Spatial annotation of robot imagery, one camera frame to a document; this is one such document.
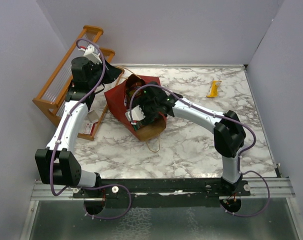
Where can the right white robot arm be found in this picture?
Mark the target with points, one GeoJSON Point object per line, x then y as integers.
{"type": "Point", "coordinates": [228, 132]}

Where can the red snack packet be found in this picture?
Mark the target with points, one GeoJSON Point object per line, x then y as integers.
{"type": "Point", "coordinates": [131, 86]}

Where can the red white small box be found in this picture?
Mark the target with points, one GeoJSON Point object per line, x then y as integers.
{"type": "Point", "coordinates": [90, 120]}

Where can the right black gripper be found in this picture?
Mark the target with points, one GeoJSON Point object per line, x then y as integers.
{"type": "Point", "coordinates": [141, 101]}

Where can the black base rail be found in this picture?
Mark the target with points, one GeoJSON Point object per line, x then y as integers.
{"type": "Point", "coordinates": [163, 192]}

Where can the red paper bag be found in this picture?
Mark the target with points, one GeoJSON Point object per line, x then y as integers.
{"type": "Point", "coordinates": [118, 105]}

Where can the yellow snack packet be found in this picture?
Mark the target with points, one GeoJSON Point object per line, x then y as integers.
{"type": "Point", "coordinates": [213, 92]}

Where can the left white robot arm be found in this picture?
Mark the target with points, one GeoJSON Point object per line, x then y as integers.
{"type": "Point", "coordinates": [56, 163]}

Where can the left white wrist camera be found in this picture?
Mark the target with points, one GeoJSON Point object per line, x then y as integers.
{"type": "Point", "coordinates": [91, 53]}

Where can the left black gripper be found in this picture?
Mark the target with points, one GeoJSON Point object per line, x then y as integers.
{"type": "Point", "coordinates": [111, 73]}

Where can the orange wooden rack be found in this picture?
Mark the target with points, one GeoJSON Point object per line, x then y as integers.
{"type": "Point", "coordinates": [51, 97]}

